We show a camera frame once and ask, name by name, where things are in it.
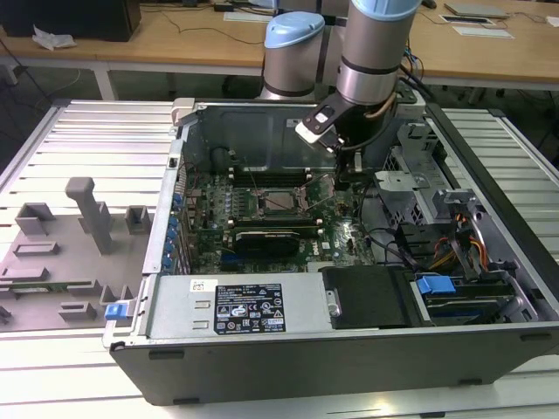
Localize thin wire locking lever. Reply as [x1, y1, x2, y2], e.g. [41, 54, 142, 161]
[305, 192, 333, 209]
[245, 162, 260, 195]

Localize metal socket cover frame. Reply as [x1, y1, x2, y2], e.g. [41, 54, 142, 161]
[298, 173, 335, 206]

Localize CPU socket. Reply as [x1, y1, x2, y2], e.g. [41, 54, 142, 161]
[255, 186, 314, 219]

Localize metal drive cage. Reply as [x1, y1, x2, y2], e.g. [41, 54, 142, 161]
[373, 121, 443, 222]

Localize green motherboard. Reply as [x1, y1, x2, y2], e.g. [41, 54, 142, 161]
[185, 168, 377, 276]

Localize black installed RAM sticks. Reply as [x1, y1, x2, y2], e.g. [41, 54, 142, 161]
[226, 217, 324, 239]

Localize black graphics card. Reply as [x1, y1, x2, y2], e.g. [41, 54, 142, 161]
[234, 230, 302, 258]

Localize white paper sheet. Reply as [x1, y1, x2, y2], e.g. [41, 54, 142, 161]
[452, 24, 515, 40]

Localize grey flat laptop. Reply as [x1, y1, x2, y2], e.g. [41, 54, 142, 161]
[444, 2, 511, 19]

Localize black plastic shroud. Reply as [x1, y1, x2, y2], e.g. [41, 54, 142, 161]
[320, 265, 412, 329]

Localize blue disk carrier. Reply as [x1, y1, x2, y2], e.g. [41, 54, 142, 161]
[416, 273, 456, 303]

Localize long wooden desk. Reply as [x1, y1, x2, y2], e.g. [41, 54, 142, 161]
[0, 0, 559, 86]

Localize black open PC case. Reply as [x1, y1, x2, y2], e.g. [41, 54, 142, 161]
[102, 98, 559, 407]

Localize grey power supply unit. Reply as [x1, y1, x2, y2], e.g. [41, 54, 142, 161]
[146, 274, 342, 340]

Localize blue case latch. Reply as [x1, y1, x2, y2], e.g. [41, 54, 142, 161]
[105, 302, 133, 323]

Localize black box on desk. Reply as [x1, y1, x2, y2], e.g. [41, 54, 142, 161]
[0, 0, 143, 43]

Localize crumpled white paper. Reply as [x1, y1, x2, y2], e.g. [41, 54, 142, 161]
[31, 24, 78, 52]

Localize grey plastic parts rack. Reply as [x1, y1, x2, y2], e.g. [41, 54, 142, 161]
[0, 176, 155, 333]

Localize green RAM stick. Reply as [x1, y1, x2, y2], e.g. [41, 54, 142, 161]
[0, 283, 72, 294]

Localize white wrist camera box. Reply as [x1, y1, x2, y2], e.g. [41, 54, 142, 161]
[294, 100, 347, 152]

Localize blue cable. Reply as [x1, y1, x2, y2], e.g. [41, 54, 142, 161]
[404, 42, 425, 86]

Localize orange and yellow wires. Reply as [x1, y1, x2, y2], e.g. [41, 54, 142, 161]
[430, 212, 488, 270]

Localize grey case handle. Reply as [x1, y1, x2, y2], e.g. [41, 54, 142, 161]
[169, 97, 207, 132]

